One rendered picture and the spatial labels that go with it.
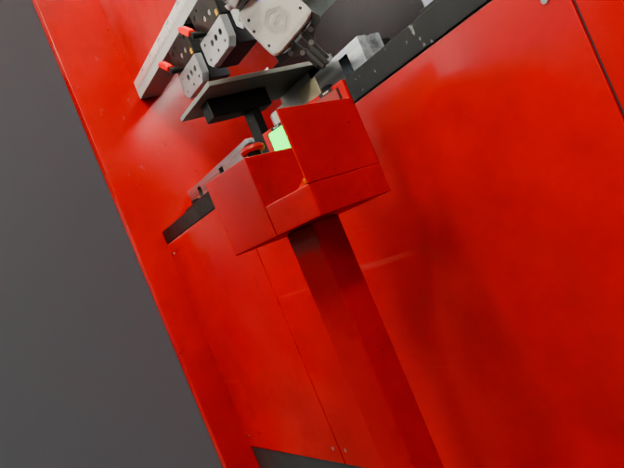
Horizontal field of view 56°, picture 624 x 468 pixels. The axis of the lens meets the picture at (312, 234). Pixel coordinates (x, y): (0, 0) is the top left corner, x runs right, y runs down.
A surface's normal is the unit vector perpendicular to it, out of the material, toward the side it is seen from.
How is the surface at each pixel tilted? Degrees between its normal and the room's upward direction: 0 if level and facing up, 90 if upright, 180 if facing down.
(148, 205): 90
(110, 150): 90
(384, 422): 90
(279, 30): 106
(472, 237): 90
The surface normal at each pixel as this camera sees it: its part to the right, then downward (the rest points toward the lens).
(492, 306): -0.79, 0.31
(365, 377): -0.66, 0.26
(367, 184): 0.65, -0.29
